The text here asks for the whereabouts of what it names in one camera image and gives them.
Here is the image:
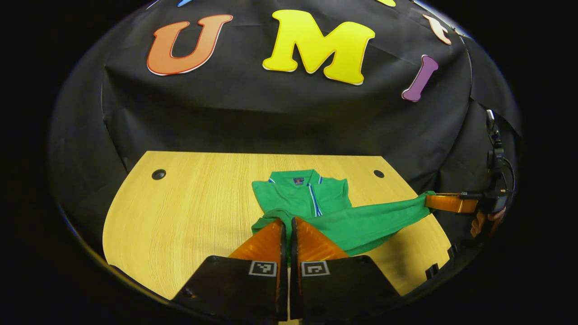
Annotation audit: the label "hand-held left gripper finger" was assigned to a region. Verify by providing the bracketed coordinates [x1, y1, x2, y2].
[172, 218, 289, 322]
[289, 217, 402, 321]

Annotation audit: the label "green T-shirt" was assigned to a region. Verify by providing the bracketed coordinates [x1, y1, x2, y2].
[251, 169, 436, 257]

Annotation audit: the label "black backdrop cloth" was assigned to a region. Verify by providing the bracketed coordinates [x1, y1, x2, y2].
[49, 0, 524, 280]

